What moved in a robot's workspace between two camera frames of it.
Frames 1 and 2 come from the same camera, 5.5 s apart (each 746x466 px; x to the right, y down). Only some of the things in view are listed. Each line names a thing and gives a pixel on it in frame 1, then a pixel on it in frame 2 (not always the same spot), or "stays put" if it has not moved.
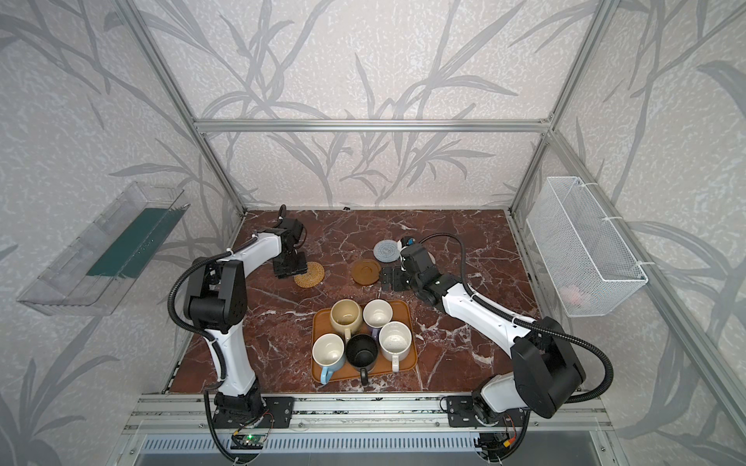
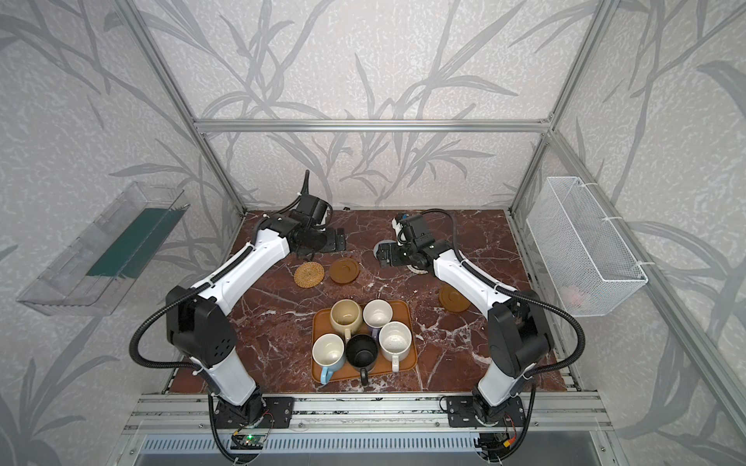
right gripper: x=397 y=277 -> x=388 y=253
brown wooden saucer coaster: x=365 y=272 -> x=344 y=270
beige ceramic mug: x=346 y=316 stays put
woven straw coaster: x=313 y=278 stays put
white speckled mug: x=394 y=343 stays put
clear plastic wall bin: x=98 y=269 stays put
